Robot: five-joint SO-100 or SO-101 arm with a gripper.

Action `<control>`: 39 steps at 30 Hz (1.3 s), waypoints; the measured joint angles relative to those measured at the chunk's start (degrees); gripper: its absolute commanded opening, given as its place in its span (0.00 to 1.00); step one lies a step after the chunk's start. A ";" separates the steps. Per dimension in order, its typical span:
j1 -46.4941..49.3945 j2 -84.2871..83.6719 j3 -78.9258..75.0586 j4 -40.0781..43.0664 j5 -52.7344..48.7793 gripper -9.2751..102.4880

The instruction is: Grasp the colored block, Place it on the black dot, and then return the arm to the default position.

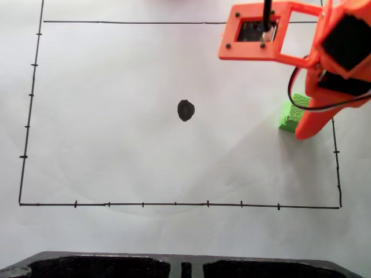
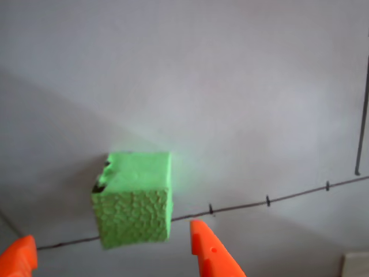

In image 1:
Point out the green textured foam cube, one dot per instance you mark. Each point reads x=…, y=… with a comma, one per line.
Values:
x=290, y=116

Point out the white paper sheet, drawn frame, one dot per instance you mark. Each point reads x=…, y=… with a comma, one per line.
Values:
x=116, y=150

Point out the black dot mark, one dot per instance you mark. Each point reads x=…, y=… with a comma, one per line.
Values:
x=185, y=110

